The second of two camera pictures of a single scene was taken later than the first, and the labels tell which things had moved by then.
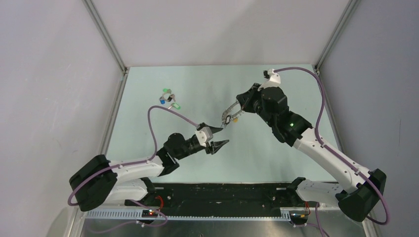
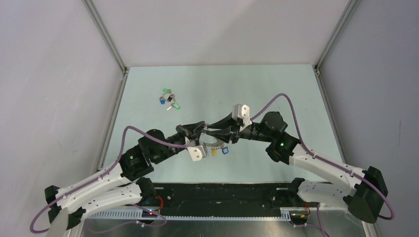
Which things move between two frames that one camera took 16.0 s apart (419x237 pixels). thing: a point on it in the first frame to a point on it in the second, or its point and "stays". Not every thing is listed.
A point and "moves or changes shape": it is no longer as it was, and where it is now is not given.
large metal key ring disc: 227,118 moves or changes shape
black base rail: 220,199 stays
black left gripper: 215,146 to 195,131
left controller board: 149,213 stays
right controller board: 294,215 stays
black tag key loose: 172,96 stays
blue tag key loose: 162,100 stays
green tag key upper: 167,90 stays
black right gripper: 245,98 to 230,130
